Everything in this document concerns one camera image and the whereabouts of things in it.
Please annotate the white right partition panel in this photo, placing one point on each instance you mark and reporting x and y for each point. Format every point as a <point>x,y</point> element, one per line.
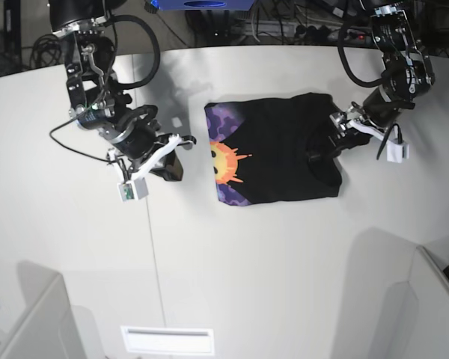
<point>414,322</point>

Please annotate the black T-shirt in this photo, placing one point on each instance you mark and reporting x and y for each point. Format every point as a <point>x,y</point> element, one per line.
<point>266,150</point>

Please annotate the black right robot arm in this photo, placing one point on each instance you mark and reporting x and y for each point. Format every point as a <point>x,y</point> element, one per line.
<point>98,101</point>

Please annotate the white partition panel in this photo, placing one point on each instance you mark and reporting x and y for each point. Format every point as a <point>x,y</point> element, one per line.
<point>414,322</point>
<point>37,319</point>

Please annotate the blue box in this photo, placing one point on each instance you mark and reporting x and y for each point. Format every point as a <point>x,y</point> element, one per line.
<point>203,4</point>

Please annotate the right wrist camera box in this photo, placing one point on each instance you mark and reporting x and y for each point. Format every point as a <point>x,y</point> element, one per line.
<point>133,189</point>

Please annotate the black tall device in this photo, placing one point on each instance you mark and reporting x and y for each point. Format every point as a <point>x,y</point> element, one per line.
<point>12,32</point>

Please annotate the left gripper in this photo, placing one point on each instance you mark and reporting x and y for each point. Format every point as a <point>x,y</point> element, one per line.
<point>325,142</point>

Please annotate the white left partition panel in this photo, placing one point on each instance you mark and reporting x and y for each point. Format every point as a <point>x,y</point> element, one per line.
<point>37,319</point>

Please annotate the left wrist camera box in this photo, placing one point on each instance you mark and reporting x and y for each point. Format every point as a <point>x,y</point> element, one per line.
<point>397,152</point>

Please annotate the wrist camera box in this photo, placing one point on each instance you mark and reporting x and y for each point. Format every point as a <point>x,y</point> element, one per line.
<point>133,189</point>
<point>397,152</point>

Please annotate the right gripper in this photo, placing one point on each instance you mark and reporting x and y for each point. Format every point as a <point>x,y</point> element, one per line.
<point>133,132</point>

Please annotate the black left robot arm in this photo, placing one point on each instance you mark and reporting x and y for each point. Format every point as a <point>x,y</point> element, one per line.
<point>408,73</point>

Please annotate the white power strip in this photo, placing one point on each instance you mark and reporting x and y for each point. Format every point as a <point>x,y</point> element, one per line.
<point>318,32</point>

